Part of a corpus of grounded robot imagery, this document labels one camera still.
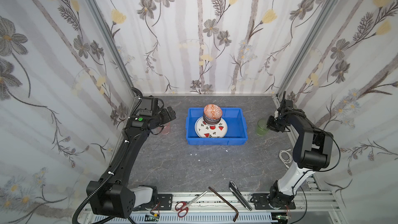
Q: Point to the white watermelon plate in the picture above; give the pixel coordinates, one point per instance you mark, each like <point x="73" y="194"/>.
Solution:
<point x="205" y="130"/>

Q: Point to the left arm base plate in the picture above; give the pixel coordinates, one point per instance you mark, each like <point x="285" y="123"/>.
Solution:
<point x="164" y="203"/>

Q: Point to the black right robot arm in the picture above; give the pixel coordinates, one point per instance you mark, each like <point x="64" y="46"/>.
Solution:
<point x="311" y="153"/>

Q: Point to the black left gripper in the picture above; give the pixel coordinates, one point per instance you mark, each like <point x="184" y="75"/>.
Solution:
<point x="168" y="115"/>

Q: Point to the aluminium front rail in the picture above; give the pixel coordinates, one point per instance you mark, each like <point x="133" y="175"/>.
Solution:
<point x="305" y="201"/>

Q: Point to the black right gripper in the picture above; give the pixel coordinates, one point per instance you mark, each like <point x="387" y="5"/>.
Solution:
<point x="273" y="124"/>

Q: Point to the green glass cup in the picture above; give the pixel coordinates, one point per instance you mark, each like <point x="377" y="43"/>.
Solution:
<point x="262" y="128"/>

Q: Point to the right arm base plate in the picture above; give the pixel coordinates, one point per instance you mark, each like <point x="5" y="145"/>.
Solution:
<point x="264" y="201"/>

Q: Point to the orange and blue patterned bowl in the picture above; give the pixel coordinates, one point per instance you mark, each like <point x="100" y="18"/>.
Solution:
<point x="212" y="111"/>

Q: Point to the red rimmed bowl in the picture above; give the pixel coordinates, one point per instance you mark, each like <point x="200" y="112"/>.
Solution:
<point x="211" y="121"/>

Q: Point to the white slotted cable duct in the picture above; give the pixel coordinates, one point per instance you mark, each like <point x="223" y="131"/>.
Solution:
<point x="205" y="218"/>

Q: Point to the red handled scissors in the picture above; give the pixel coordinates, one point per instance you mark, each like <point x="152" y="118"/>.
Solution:
<point x="182" y="207"/>

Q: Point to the blue plastic bin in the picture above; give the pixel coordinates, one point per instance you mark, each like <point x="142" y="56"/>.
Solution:
<point x="237" y="127"/>

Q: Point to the pink glass cup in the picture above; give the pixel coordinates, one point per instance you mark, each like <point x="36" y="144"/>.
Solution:
<point x="166" y="129"/>

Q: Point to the dark bent metal bar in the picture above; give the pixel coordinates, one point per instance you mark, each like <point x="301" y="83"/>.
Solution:
<point x="227" y="203"/>

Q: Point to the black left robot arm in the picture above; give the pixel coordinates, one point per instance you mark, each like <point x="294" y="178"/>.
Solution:
<point x="110" y="196"/>

